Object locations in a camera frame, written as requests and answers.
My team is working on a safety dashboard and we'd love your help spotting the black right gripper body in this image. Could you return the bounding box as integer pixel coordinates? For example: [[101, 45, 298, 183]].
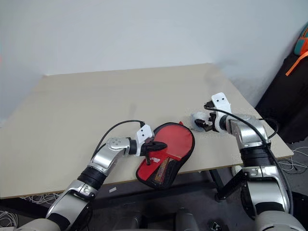
[[205, 112, 217, 133]]

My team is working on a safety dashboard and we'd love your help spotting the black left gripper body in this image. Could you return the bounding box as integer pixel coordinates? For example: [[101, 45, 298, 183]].
[[141, 136, 155, 157]]

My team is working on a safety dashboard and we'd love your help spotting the white fluffy ball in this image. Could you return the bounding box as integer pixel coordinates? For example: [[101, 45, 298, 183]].
[[189, 111, 208, 122]]

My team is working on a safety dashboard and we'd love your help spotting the black red paddle case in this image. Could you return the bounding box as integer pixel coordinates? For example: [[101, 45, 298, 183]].
[[135, 121, 195, 191]]

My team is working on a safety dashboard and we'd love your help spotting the red table tennis paddle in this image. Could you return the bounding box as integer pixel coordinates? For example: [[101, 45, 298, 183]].
[[154, 124, 193, 160]]

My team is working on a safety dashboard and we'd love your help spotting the dark rounded shape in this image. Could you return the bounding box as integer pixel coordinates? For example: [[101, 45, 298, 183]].
[[175, 207, 196, 231]]

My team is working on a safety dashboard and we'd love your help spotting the black bulky bag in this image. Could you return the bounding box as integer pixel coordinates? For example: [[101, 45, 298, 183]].
[[255, 51, 308, 145]]

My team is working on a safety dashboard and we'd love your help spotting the teal orange backpack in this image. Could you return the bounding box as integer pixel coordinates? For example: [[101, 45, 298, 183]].
[[285, 21, 308, 77]]

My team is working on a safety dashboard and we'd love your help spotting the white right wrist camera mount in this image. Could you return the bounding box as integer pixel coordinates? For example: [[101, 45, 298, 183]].
[[211, 92, 232, 133]]

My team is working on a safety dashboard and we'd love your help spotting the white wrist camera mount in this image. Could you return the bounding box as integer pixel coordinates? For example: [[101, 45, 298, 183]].
[[211, 92, 232, 133], [135, 124, 154, 157]]

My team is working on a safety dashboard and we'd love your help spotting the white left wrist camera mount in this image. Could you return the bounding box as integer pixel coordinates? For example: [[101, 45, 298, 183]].
[[135, 124, 154, 157]]

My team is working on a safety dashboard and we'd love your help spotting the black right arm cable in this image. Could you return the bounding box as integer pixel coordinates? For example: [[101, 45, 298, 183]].
[[205, 107, 294, 215]]

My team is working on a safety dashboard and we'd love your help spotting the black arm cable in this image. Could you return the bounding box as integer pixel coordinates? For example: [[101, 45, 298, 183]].
[[205, 107, 294, 215], [90, 119, 145, 161]]

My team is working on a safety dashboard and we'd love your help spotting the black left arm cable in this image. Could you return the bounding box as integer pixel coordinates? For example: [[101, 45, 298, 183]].
[[90, 119, 145, 161]]

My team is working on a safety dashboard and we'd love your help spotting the black table frame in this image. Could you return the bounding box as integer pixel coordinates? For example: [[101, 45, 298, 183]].
[[208, 168, 245, 202]]

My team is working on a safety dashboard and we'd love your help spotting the white floor cable bundle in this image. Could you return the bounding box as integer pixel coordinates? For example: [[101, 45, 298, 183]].
[[0, 192, 61, 229], [276, 144, 308, 174]]

